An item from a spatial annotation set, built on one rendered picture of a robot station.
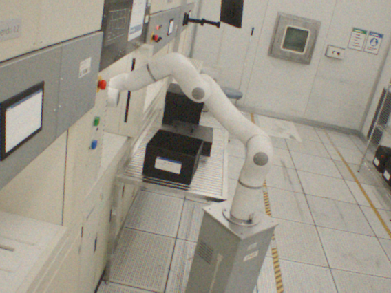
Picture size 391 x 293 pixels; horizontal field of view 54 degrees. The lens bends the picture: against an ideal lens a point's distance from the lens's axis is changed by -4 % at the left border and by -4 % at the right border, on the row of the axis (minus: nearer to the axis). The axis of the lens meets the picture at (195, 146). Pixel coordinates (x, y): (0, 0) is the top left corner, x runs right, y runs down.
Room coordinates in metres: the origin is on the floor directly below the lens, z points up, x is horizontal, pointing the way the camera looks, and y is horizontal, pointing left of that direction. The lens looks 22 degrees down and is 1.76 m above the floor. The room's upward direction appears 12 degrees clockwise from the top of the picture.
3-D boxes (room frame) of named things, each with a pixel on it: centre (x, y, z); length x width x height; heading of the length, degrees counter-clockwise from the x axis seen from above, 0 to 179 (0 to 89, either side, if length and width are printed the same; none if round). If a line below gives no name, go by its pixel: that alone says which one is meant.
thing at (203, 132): (2.48, 0.04, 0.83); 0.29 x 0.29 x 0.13; 1
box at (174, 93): (2.91, 0.15, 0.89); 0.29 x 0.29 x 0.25; 1
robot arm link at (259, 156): (1.66, -0.29, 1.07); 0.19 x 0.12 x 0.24; 178
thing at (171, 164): (2.04, 0.11, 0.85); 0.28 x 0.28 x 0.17; 84
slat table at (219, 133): (2.48, 0.08, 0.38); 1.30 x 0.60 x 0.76; 0
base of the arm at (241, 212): (1.70, -0.29, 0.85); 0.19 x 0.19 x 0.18
